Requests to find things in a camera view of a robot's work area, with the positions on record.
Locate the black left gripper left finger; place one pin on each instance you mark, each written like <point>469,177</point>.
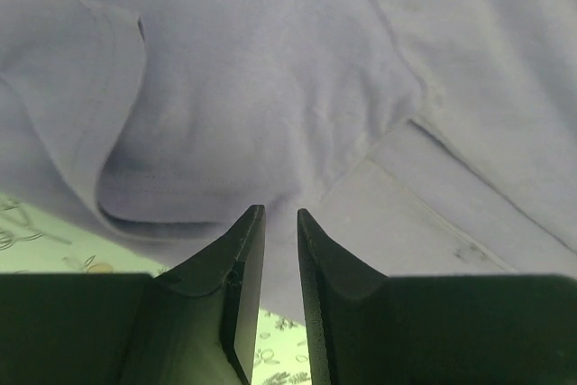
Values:
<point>193,324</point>

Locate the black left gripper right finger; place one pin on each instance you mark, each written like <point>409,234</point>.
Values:
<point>364,327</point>

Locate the lavender t shirt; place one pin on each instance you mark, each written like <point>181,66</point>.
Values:
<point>428,135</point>

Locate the floral patterned table mat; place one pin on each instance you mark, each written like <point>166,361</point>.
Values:
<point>32,241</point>

